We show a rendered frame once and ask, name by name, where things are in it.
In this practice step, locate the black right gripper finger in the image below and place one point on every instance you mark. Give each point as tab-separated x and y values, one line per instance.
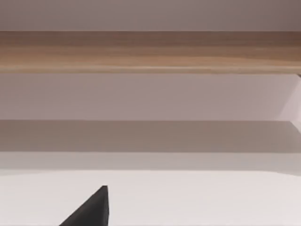
95	209

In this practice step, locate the wooden shelf board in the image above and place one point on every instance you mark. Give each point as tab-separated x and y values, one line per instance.
150	50

